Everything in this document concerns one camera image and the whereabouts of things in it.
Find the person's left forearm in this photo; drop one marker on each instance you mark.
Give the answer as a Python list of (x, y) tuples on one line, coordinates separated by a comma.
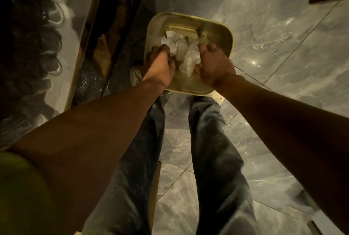
[(95, 139)]

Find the yellow trash bin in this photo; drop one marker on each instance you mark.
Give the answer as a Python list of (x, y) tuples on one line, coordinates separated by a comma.
[(212, 29)]

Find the person's left green sleeve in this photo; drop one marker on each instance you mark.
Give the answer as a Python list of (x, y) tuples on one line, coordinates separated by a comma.
[(21, 194)]

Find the dark wooden counter cabinet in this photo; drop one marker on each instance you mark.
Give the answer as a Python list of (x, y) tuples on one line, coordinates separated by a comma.
[(117, 25)]

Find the person's right forearm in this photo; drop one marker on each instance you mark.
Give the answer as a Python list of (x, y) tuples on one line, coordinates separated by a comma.
[(286, 128)]

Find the person's white shoe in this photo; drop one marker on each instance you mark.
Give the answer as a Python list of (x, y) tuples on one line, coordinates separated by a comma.
[(135, 75)]

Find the clear plastic wrap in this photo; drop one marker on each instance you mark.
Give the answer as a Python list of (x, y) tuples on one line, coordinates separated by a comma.
[(191, 59)]

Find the person's right hand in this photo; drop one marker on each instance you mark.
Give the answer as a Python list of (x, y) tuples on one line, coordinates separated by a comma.
[(215, 68)]

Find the person's blue jeans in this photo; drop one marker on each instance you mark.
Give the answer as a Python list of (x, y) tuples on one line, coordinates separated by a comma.
[(223, 175)]

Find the white tissue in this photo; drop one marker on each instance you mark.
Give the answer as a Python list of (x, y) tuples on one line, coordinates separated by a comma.
[(173, 44)]

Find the person's left hand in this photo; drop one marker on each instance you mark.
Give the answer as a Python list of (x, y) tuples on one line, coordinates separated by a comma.
[(159, 68)]

